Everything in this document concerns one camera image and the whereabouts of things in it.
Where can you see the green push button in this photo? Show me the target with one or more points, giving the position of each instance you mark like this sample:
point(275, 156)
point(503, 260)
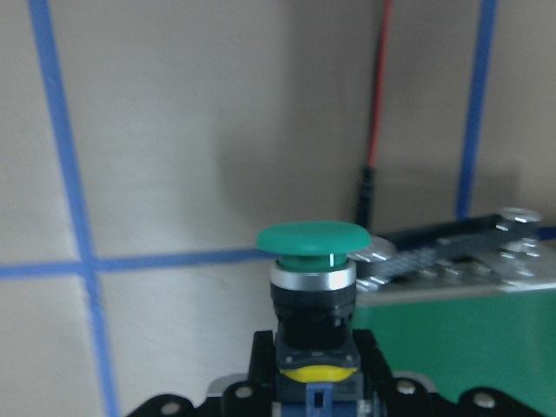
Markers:
point(317, 367)

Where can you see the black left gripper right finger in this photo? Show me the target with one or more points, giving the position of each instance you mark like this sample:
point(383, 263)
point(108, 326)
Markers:
point(373, 362)

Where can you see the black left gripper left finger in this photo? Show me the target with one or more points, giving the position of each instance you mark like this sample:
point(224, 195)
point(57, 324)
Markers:
point(262, 368)

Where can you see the green conveyor belt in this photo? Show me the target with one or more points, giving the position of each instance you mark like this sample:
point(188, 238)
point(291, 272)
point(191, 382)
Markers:
point(469, 305)

